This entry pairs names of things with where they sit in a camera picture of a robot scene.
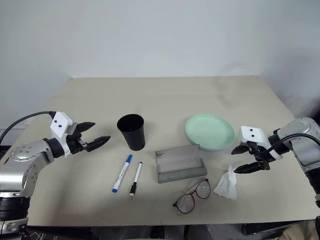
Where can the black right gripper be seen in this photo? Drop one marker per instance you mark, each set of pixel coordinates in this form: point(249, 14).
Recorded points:
point(260, 155)

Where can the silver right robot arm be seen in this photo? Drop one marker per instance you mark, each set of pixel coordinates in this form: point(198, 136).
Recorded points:
point(305, 140)

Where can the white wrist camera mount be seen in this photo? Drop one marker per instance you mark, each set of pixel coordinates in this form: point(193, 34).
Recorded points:
point(252, 133)
point(58, 125)

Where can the light blue plate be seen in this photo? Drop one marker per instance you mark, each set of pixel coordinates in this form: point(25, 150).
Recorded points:
point(200, 148)

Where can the blue whiteboard marker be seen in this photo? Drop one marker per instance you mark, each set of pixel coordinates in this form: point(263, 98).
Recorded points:
point(122, 173)

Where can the black whiteboard marker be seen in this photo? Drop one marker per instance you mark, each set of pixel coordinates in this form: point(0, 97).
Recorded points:
point(137, 176)

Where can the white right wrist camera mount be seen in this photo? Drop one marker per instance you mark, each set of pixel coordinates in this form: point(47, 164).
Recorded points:
point(252, 133)

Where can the black plastic cup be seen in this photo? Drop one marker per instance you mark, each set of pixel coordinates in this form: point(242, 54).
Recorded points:
point(132, 135)

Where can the grey glasses case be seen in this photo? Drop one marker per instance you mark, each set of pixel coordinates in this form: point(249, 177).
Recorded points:
point(177, 160)

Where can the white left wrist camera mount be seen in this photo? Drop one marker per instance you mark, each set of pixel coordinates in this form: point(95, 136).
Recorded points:
point(58, 125)

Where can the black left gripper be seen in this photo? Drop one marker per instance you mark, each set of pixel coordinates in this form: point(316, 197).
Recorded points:
point(75, 143)

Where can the tan shape under table edge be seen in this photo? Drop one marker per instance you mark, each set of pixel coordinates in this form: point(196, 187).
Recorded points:
point(305, 232)

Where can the crumpled white tissue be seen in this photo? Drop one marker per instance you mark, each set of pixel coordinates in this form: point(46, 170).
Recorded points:
point(226, 186)

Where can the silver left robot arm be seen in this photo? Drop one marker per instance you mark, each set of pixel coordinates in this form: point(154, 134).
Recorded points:
point(25, 152)

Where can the mint green plate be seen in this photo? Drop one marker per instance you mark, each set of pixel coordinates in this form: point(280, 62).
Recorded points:
point(210, 130)

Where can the dark red framed glasses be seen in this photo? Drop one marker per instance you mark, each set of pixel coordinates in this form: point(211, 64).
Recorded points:
point(200, 186)

